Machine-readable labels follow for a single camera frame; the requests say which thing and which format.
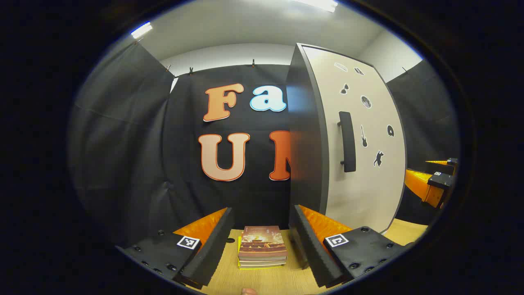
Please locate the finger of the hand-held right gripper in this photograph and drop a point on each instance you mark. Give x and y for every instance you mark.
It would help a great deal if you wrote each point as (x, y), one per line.
(442, 180)
(452, 162)

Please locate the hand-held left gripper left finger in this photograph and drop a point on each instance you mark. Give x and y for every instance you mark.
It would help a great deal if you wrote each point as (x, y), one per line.
(213, 250)

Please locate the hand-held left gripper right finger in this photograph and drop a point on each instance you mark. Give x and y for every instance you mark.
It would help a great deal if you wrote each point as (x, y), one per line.
(313, 254)

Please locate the white cabinet door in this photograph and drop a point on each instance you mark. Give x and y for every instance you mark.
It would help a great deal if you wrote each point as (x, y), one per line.
(368, 184)

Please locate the brown cover book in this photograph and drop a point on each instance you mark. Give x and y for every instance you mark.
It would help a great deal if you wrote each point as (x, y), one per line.
(262, 241)

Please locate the black backdrop cloth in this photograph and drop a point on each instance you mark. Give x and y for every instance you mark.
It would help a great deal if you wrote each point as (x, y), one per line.
(123, 143)

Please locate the ceiling light panel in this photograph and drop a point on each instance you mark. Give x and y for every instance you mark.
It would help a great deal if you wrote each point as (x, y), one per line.
(317, 4)

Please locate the ceiling strip light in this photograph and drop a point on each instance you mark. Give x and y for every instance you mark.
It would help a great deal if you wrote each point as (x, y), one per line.
(141, 30)

